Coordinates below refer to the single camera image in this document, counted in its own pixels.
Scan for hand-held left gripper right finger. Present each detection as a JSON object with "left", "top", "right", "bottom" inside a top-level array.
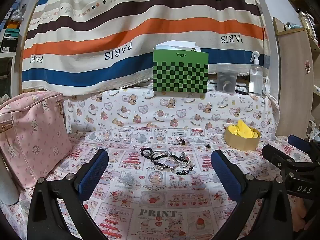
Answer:
[{"left": 211, "top": 149, "right": 304, "bottom": 240}]

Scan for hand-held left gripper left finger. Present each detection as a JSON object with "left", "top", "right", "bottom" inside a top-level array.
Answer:
[{"left": 27, "top": 149, "right": 109, "bottom": 240}]

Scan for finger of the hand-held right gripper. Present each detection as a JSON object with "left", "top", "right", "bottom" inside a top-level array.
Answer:
[
  {"left": 287, "top": 134, "right": 320, "bottom": 156},
  {"left": 262, "top": 144, "right": 300, "bottom": 173}
]

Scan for small tan cardboard box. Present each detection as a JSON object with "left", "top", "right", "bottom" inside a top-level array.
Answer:
[{"left": 224, "top": 127, "right": 261, "bottom": 152}]

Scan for yellow cloth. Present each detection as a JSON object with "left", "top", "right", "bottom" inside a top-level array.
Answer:
[{"left": 226, "top": 119, "right": 260, "bottom": 138}]

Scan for person's right hand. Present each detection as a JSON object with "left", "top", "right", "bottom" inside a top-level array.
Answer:
[{"left": 293, "top": 198, "right": 307, "bottom": 232}]

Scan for wooden shelf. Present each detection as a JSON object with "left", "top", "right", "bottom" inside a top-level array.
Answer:
[{"left": 272, "top": 10, "right": 320, "bottom": 140}]

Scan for strawberry-print cloth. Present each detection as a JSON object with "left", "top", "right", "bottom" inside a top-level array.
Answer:
[{"left": 0, "top": 126, "right": 320, "bottom": 240}]

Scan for pink bear-print bag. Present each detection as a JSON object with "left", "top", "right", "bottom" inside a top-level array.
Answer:
[{"left": 0, "top": 91, "right": 73, "bottom": 190}]

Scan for clear spray bottle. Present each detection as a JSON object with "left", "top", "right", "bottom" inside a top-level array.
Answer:
[{"left": 248, "top": 51, "right": 264, "bottom": 96}]

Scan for bear-print cloth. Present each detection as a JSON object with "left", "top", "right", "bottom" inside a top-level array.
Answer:
[{"left": 64, "top": 87, "right": 280, "bottom": 140}]

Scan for clear plastic container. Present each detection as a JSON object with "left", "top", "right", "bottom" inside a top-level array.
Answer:
[{"left": 216, "top": 63, "right": 237, "bottom": 93}]

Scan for green checkered box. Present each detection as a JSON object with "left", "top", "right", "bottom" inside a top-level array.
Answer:
[{"left": 153, "top": 49, "right": 209, "bottom": 93}]

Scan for white paper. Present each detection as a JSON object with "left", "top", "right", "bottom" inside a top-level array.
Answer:
[{"left": 156, "top": 40, "right": 201, "bottom": 53}]

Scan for striped blanket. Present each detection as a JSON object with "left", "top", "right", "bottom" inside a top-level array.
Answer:
[{"left": 21, "top": 0, "right": 272, "bottom": 95}]

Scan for stack of storage boxes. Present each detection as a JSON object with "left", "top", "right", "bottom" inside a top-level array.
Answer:
[{"left": 0, "top": 0, "right": 25, "bottom": 53}]

